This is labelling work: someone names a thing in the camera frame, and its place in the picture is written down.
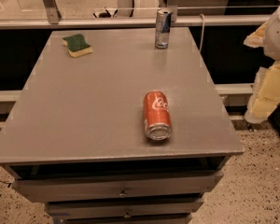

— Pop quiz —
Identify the white hanging cable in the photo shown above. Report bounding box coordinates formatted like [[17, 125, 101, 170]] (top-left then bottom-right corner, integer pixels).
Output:
[[198, 13, 206, 53]]

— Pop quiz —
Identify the grey drawer cabinet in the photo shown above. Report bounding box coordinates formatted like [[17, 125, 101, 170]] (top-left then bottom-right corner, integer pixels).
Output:
[[0, 28, 244, 224]]

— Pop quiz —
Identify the red coca-cola can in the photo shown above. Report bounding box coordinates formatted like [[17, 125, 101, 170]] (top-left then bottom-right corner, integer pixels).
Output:
[[143, 91, 172, 141]]

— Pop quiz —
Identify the metal railing frame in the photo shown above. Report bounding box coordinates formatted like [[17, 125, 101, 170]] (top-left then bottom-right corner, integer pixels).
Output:
[[0, 0, 280, 30]]

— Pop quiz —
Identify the grey drawer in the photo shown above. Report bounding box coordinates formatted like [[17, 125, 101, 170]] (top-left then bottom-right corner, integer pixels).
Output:
[[13, 171, 223, 203], [48, 197, 203, 219]]

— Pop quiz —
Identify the green yellow sponge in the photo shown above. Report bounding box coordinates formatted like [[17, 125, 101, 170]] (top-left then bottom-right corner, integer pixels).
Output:
[[63, 34, 92, 58]]

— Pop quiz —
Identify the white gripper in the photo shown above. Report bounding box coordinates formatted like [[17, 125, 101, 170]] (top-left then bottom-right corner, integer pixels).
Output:
[[244, 6, 280, 123]]

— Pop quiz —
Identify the top grey drawer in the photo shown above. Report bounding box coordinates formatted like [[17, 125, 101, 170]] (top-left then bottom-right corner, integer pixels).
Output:
[[13, 171, 223, 203]]

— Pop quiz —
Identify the silver blue redbull can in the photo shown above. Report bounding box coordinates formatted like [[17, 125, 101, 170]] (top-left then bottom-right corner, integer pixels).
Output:
[[155, 8, 172, 49]]

